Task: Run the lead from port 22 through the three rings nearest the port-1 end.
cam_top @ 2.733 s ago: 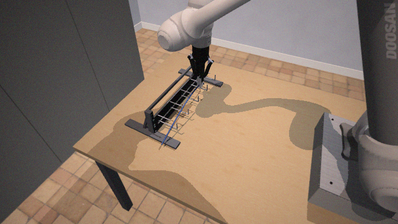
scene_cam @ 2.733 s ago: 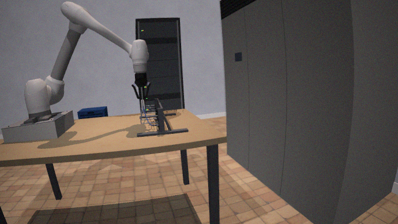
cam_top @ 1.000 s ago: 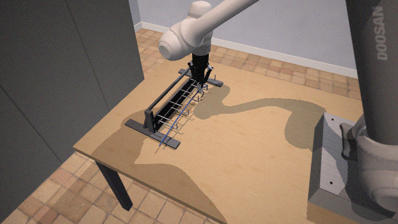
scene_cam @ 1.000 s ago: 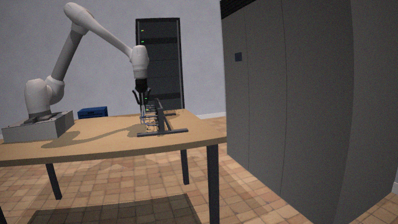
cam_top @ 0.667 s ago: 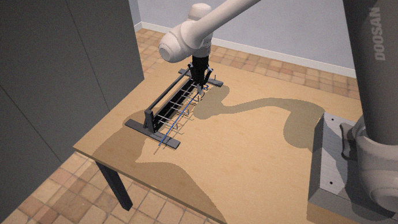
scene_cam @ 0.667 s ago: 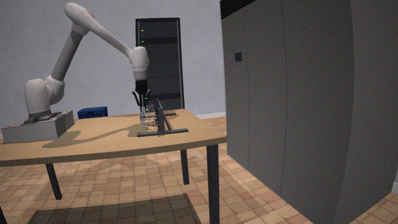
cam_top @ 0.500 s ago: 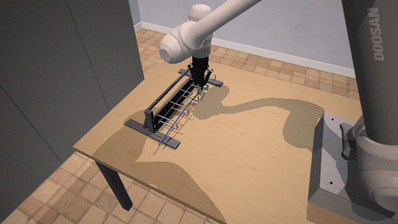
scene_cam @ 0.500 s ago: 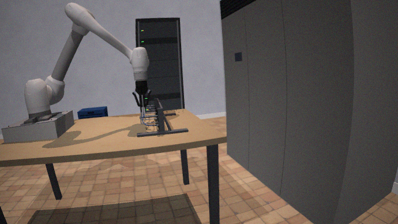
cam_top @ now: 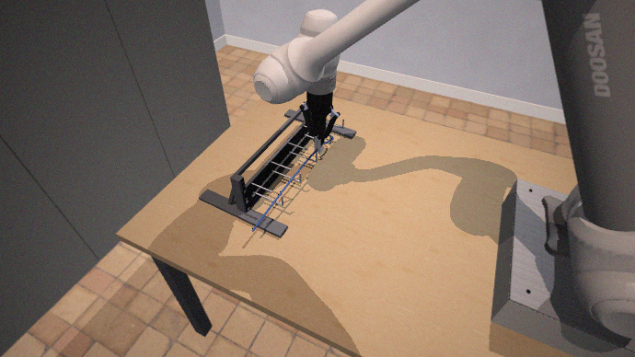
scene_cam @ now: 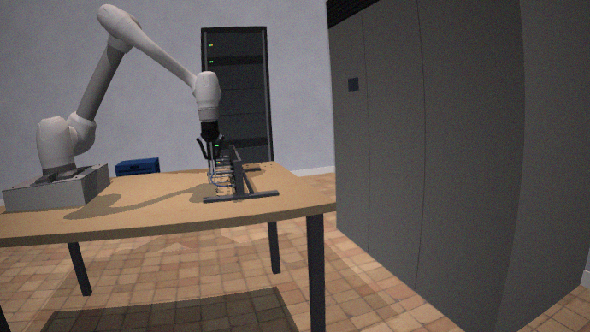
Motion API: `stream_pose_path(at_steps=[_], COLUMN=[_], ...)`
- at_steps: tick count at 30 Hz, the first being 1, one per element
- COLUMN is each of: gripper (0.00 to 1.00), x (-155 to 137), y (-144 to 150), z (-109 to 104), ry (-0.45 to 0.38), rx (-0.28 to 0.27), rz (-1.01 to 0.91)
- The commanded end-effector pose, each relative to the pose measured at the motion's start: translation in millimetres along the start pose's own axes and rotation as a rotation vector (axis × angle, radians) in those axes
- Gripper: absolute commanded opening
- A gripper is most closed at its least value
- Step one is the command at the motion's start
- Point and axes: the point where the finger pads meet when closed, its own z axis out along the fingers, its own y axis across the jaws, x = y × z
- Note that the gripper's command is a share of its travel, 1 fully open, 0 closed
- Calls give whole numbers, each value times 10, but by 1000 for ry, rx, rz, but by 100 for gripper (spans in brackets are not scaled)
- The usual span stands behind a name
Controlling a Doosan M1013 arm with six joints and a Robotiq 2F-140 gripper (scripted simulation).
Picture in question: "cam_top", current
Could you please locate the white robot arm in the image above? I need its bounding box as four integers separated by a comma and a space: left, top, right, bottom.
253, 0, 635, 340

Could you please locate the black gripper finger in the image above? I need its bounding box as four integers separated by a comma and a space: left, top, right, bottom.
317, 108, 341, 154
299, 102, 319, 152

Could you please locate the dark grey rack with cable rings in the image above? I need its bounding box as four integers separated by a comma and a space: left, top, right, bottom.
199, 108, 356, 238

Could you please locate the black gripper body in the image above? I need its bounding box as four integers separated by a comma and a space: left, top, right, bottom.
306, 91, 333, 118

